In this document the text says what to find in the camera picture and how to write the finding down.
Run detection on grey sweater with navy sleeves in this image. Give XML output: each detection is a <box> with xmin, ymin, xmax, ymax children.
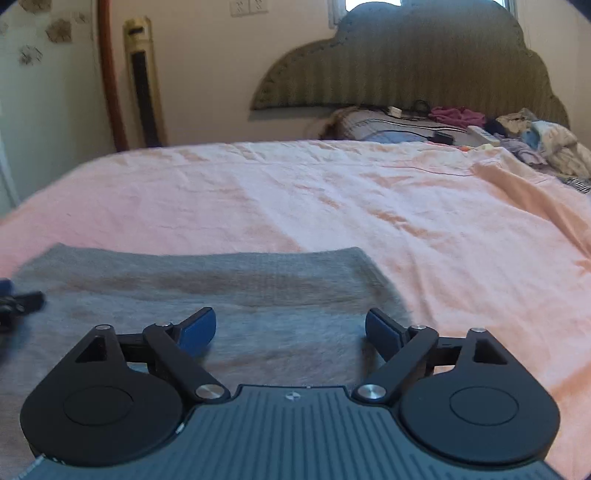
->
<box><xmin>0</xmin><ymin>244</ymin><xmax>413</xmax><ymax>480</ymax></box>

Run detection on pile of light clothes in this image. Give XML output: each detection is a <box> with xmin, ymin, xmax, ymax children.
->
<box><xmin>496</xmin><ymin>107</ymin><xmax>591</xmax><ymax>179</ymax></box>

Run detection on olive padded headboard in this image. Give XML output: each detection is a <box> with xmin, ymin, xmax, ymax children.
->
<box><xmin>250</xmin><ymin>0</ymin><xmax>570</xmax><ymax>128</ymax></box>

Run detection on striped grey pillow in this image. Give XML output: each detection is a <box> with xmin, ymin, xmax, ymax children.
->
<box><xmin>323</xmin><ymin>107</ymin><xmax>476</xmax><ymax>145</ymax></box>

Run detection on white remote control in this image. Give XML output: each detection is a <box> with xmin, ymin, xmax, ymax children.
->
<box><xmin>467</xmin><ymin>125</ymin><xmax>502</xmax><ymax>143</ymax></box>

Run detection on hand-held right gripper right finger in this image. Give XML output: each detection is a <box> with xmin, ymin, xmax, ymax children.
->
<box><xmin>352</xmin><ymin>308</ymin><xmax>514</xmax><ymax>407</ymax></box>

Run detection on pink blanket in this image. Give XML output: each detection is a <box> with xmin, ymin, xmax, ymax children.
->
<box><xmin>0</xmin><ymin>138</ymin><xmax>591</xmax><ymax>477</ymax></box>

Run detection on window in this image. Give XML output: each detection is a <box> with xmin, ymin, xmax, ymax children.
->
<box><xmin>328</xmin><ymin>0</ymin><xmax>416</xmax><ymax>25</ymax></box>

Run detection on magenta cloth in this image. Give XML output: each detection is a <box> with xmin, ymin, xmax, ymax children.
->
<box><xmin>428</xmin><ymin>106</ymin><xmax>487</xmax><ymax>129</ymax></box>

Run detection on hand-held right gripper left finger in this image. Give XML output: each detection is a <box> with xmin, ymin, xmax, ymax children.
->
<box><xmin>70</xmin><ymin>307</ymin><xmax>232</xmax><ymax>407</ymax></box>

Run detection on gold tower fan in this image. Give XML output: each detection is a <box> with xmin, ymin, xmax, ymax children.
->
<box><xmin>122</xmin><ymin>16</ymin><xmax>168</xmax><ymax>149</ymax></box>

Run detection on brown wooden frame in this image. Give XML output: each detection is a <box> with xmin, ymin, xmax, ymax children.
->
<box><xmin>96</xmin><ymin>0</ymin><xmax>130</xmax><ymax>152</ymax></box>

